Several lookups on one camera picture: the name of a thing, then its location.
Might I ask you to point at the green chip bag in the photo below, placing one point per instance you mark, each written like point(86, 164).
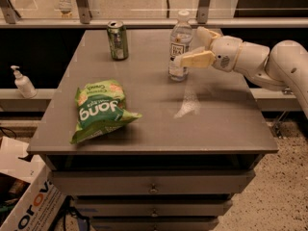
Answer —
point(101, 110)

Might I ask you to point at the gray drawer cabinet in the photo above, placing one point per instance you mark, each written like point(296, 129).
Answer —
point(193, 146)

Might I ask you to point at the white pump dispenser bottle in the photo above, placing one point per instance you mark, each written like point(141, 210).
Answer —
point(23, 83)

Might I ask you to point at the metal railing frame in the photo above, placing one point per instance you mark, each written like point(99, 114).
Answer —
point(95, 14)

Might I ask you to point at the clear blue-label plastic bottle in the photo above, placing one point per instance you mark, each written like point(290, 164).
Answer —
point(180, 40)

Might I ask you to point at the white cardboard box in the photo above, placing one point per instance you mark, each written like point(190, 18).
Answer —
point(26, 177)

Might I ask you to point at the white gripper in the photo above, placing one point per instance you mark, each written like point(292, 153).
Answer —
point(225, 53)

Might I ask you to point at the green soda can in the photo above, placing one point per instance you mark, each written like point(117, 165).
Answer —
point(118, 40)

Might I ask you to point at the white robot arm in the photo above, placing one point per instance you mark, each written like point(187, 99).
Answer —
point(283, 66)

